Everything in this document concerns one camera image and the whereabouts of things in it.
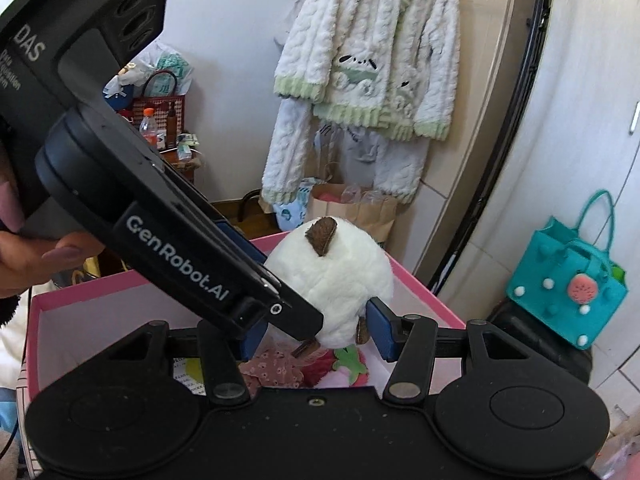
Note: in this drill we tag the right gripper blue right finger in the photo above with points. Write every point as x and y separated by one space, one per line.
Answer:
409 342

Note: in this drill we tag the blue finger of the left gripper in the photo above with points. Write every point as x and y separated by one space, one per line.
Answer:
287 310
241 242

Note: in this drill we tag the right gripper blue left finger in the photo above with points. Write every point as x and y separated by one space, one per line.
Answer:
220 356

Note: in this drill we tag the pink floral fabric scrunchie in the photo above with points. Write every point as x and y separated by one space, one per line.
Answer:
274 368

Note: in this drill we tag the white round plush toy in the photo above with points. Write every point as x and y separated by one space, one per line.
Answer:
337 268

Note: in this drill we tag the red fluffy strawberry toy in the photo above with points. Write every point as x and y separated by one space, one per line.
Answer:
339 368

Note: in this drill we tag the pink cardboard storage box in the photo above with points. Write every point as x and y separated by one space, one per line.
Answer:
70 326

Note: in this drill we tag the person's left hand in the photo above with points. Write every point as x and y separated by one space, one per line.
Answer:
27 262

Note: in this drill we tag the orange-capped drink bottle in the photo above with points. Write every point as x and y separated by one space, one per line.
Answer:
148 127

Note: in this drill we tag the brown wooden dresser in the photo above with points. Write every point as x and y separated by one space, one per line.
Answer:
183 160

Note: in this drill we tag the black hard suitcase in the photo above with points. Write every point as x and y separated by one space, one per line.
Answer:
520 324

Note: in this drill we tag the red patterned shopping bag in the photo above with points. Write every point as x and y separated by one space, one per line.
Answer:
159 99

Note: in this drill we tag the brown paper bag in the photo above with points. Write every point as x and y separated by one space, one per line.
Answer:
376 216

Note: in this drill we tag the teal felt tote bag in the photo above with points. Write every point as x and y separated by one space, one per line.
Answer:
570 285

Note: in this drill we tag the white fluffy green-trimmed cardigan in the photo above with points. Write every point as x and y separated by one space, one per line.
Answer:
388 68

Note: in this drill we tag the grey three-door wardrobe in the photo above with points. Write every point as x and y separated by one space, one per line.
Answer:
577 135

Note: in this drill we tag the black clothes rack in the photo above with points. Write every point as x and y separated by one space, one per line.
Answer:
521 41

